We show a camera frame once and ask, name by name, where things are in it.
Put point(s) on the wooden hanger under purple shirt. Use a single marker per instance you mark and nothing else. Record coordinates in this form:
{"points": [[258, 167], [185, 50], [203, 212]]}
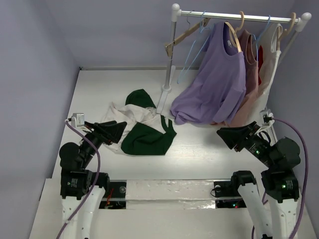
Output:
{"points": [[233, 31]]}

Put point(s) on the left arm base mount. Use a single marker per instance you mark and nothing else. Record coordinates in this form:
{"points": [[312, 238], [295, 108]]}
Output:
{"points": [[115, 197]]}

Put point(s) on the purple t shirt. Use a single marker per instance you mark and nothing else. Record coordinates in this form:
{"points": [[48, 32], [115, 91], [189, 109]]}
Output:
{"points": [[219, 87]]}

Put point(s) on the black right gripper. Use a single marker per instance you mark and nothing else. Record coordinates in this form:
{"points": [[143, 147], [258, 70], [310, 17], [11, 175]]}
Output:
{"points": [[243, 139]]}

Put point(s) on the white metal clothes rack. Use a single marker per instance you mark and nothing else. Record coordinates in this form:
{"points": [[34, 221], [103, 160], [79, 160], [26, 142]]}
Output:
{"points": [[294, 22]]}

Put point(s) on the empty wooden clip hanger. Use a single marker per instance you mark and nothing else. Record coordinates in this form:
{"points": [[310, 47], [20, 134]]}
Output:
{"points": [[169, 46]]}

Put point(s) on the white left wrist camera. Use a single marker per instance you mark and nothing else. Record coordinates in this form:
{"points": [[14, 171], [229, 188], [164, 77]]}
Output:
{"points": [[77, 120]]}

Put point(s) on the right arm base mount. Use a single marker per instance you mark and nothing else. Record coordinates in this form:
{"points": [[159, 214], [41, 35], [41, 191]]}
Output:
{"points": [[225, 196]]}

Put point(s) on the white tank top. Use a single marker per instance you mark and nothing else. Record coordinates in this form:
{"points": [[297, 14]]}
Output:
{"points": [[271, 55]]}

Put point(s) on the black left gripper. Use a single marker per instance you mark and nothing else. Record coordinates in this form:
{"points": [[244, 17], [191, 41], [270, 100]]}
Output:
{"points": [[112, 132]]}

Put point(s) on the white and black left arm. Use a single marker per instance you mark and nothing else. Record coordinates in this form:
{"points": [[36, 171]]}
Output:
{"points": [[84, 188]]}

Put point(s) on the red garment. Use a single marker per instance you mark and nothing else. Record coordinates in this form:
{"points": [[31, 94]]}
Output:
{"points": [[260, 63]]}

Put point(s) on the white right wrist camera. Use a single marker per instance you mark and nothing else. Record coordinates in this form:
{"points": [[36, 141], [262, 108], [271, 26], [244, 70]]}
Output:
{"points": [[267, 119]]}

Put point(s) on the blue hanger under pink shirt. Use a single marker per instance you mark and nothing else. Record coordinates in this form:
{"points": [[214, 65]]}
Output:
{"points": [[256, 39]]}

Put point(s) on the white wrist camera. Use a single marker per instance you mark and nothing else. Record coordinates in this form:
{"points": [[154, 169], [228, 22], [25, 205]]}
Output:
{"points": [[267, 119], [77, 120]]}

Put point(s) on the pink t shirt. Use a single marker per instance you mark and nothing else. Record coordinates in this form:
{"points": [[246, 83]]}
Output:
{"points": [[241, 118]]}

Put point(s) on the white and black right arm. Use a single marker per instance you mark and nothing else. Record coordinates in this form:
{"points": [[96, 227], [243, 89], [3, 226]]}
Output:
{"points": [[280, 183]]}

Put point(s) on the white and green t shirt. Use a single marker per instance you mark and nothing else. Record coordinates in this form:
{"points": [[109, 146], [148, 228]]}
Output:
{"points": [[147, 133]]}

